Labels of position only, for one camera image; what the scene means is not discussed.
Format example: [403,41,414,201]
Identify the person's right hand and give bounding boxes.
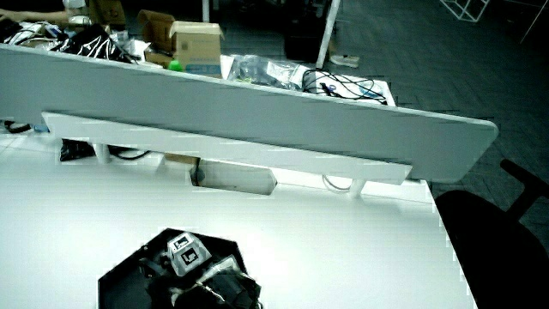
[143,231,241,309]

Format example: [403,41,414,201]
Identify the black hexagonal plate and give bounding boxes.
[97,227,263,309]

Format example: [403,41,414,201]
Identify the person's right forearm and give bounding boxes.
[201,270,263,309]

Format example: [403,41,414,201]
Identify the white desk shelf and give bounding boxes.
[41,111,413,199]

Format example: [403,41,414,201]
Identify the grey desk divider panel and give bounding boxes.
[0,42,500,185]

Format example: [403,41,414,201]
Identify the black box under shelf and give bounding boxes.
[59,138,97,162]

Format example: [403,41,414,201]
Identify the clear plastic bag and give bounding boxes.
[226,53,308,92]

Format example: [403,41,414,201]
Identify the light cardboard box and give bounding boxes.
[168,20,226,79]

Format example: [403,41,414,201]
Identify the small black device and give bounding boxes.
[3,120,33,135]

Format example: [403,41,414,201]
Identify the brown cardboard box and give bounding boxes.
[136,9,177,69]

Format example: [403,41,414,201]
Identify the black plastic bag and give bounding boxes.
[50,23,132,64]

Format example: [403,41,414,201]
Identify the white shoe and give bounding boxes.
[329,53,361,70]

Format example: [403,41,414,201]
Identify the white pole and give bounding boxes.
[315,0,342,70]

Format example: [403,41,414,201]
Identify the black office chair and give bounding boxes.
[434,158,549,309]

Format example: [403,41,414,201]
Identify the grey cable opening cover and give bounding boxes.
[190,159,279,197]

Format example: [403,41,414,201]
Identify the black cable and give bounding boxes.
[106,145,152,161]

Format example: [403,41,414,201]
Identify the black tangled cables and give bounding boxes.
[301,68,389,106]

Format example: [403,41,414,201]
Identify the white wire frame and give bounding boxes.
[438,0,491,23]

